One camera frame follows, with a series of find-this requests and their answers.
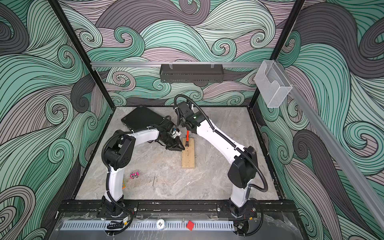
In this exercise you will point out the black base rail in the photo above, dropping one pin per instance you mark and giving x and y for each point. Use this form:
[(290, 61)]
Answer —
[(210, 208)]

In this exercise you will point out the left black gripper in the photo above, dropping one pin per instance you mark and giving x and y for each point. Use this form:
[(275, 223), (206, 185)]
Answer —
[(176, 147)]

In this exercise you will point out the aluminium wall rail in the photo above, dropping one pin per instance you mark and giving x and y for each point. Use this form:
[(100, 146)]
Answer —
[(138, 64), (364, 189)]

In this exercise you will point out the black hard case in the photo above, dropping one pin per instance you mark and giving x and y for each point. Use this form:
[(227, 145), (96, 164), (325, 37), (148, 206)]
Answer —
[(142, 118)]

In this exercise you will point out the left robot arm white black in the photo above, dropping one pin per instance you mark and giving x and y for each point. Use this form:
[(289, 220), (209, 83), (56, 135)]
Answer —
[(117, 153)]

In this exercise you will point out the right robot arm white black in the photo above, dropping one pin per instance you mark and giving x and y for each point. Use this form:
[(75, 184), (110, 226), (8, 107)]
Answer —
[(244, 172)]

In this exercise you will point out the white round knob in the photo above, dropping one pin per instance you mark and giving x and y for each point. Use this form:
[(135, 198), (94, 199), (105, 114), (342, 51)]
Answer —
[(160, 224)]

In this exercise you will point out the pink toy car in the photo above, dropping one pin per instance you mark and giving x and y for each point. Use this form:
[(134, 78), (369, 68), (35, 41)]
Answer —
[(134, 174)]

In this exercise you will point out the wooden block with nails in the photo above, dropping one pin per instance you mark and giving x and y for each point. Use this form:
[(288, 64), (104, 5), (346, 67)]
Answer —
[(188, 155)]

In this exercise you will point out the aluminium wall rail right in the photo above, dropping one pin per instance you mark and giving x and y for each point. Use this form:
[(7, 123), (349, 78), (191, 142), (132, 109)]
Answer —
[(364, 189)]

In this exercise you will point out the clear mesh wall holder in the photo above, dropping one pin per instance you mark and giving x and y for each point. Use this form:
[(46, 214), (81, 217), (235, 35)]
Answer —
[(273, 83)]

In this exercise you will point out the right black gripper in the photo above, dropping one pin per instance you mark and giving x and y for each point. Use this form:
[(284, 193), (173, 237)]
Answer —
[(182, 122)]

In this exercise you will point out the claw hammer orange black handle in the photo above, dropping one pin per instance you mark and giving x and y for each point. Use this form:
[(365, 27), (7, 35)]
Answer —
[(187, 144)]

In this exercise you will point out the white slotted cable duct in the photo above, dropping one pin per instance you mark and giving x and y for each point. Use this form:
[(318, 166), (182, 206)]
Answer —
[(148, 225)]

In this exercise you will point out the red cube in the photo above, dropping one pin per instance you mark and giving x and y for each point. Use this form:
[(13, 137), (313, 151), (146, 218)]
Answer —
[(190, 225)]

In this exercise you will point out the aluminium wall rail back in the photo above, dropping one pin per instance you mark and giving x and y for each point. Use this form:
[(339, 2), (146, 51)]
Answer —
[(138, 64)]

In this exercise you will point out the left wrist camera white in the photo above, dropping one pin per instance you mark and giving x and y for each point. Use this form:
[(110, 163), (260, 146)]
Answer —
[(175, 132)]

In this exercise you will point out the black wall tray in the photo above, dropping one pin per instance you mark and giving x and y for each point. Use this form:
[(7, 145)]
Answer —
[(195, 73)]

